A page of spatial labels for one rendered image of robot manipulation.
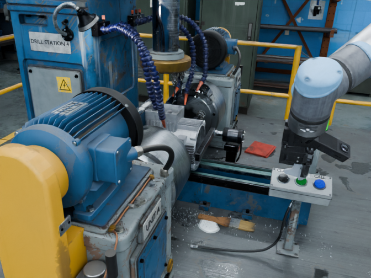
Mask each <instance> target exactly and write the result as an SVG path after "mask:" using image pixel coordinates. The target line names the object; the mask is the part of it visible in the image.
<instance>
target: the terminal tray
mask: <svg viewBox="0 0 371 278"><path fill-rule="evenodd" d="M164 107H165V116H166V118H165V124H166V127H165V128H164V127H163V124H162V122H161V120H160V119H159V115H158V112H157V111H156V110H155V109H154V108H153V105H151V106H150V107H149V108H148V109H146V110H145V121H146V125H152V126H158V127H161V128H164V129H166V130H168V131H170V132H171V131H172V132H173V133H174V132H176V131H177V125H178V123H179V121H180V120H181V118H183V117H184V106H181V107H180V105H172V104H164ZM174 113H175V114H174Z"/></svg>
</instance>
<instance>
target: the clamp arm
mask: <svg viewBox="0 0 371 278"><path fill-rule="evenodd" d="M216 131H217V130H215V128H213V127H211V128H210V130H209V132H208V133H207V135H205V138H204V140H203V141H202V143H201V145H200V146H199V148H198V150H197V151H195V152H194V157H195V161H198V162H200V161H201V159H202V157H203V155H204V153H205V151H206V150H207V148H208V146H209V145H210V143H211V141H212V139H213V137H214V136H215V135H216V134H215V133H216Z"/></svg>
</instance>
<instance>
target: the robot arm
mask: <svg viewBox="0 0 371 278"><path fill-rule="evenodd" d="M370 77H371V23H370V24H369V25H368V26H367V27H365V28H364V29H363V30H362V31H360V32H359V33H358V34H357V35H356V36H354V37H353V38H351V39H350V40H349V41H348V42H347V43H345V44H344V45H343V46H342V47H340V48H339V49H338V50H337V51H335V52H334V53H333V54H332V55H330V56H329V57H315V58H310V59H308V60H306V61H304V62H303V63H302V64H301V65H300V66H299V68H298V70H297V73H296V75H295V79H294V83H293V85H292V87H291V95H292V100H291V106H290V112H289V117H288V119H286V120H285V125H284V131H283V137H282V143H281V145H282V146H281V151H280V157H279V163H283V164H287V165H290V166H293V167H292V168H287V169H284V173H285V174H288V175H292V176H294V177H297V178H298V180H303V179H305V178H306V177H307V175H308V172H309V168H310V165H312V160H313V157H314V151H315V150H316V149H318V150H319V151H321V152H323V153H325V154H327V155H329V156H331V157H333V158H335V159H337V160H339V161H340V162H344V161H346V160H348V159H349V158H350V157H351V147H350V145H348V144H346V143H344V142H343V141H341V140H339V139H337V138H335V137H333V136H331V135H329V134H327V133H325V131H326V128H327V124H328V121H329V118H330V115H331V111H332V108H333V105H334V102H335V101H336V100H337V99H338V98H340V97H341V96H343V95H344V94H346V93H347V92H349V91H350V90H351V89H353V88H354V87H356V86H357V85H359V84H360V83H362V82H363V81H365V80H366V79H368V78H370ZM287 157H288V158H287Z"/></svg>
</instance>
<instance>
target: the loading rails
mask: <svg viewBox="0 0 371 278"><path fill-rule="evenodd" d="M271 173H272V169H271V168H264V167H257V166H253V165H246V164H240V163H233V162H227V161H220V160H216V159H209V158H203V157H202V159H201V162H200V164H199V166H198V168H197V170H195V171H193V170H191V171H190V176H189V178H188V180H187V182H186V184H185V186H184V187H183V189H182V191H181V193H180V195H179V196H178V198H177V200H179V201H185V202H190V203H194V204H199V210H203V211H209V209H210V207H216V208H219V209H224V210H230V211H235V212H240V213H242V214H241V218H244V219H248V220H252V217H253V215H255V216H261V217H266V218H271V219H275V220H280V221H282V220H283V218H284V215H285V213H286V210H287V208H288V206H289V204H290V202H291V200H290V199H284V198H280V197H274V196H269V195H268V193H269V185H270V180H271ZM310 209H311V203H308V202H301V207H300V212H299V218H298V223H297V227H296V228H297V229H298V228H299V224H302V225H306V226H307V223H308V218H309V213H310Z"/></svg>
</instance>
